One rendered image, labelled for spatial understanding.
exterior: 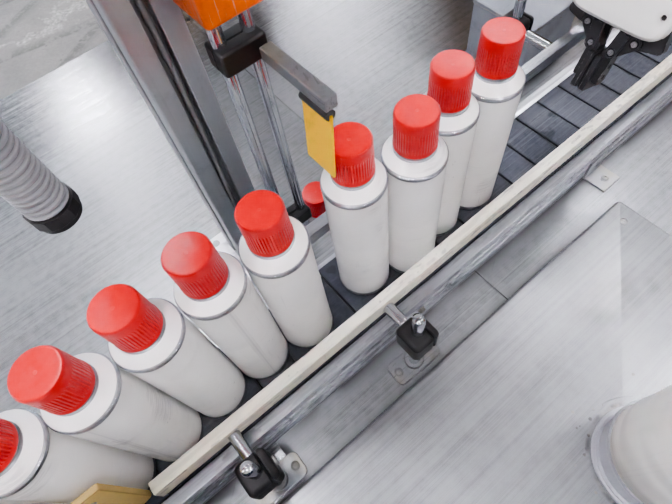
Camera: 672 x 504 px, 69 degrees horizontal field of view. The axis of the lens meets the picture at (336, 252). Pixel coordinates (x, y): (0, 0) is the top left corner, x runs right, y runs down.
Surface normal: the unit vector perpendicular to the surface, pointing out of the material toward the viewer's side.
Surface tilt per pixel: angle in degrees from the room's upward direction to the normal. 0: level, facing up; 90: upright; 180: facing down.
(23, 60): 0
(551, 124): 0
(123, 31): 90
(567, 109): 0
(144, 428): 90
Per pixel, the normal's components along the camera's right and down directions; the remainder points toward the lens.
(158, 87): 0.63, 0.65
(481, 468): -0.10, -0.48
